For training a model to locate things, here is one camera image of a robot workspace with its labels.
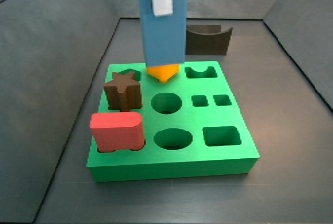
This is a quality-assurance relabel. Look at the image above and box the red rounded block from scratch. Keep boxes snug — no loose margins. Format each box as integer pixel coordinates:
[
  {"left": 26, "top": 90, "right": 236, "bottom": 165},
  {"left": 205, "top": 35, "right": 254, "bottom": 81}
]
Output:
[{"left": 90, "top": 112, "right": 145, "bottom": 153}]

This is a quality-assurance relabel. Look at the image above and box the black curved stand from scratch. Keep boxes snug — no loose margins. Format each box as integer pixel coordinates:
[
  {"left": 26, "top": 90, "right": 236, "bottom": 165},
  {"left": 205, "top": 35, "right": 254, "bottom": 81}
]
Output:
[{"left": 186, "top": 25, "right": 233, "bottom": 55}]

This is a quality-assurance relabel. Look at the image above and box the brown star block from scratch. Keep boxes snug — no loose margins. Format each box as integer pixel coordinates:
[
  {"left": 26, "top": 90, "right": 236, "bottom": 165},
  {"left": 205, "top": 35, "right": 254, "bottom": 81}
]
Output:
[{"left": 105, "top": 71, "right": 143, "bottom": 112}]

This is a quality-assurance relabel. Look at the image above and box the yellow pentagon block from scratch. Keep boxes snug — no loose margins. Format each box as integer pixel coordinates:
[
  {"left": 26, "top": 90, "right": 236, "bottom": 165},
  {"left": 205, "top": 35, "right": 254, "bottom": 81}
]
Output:
[{"left": 146, "top": 64, "right": 180, "bottom": 83}]

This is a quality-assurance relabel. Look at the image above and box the green foam shape board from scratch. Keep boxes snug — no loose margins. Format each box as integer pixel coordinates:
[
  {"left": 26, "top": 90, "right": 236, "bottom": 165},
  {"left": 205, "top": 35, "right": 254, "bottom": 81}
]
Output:
[{"left": 86, "top": 61, "right": 260, "bottom": 182}]

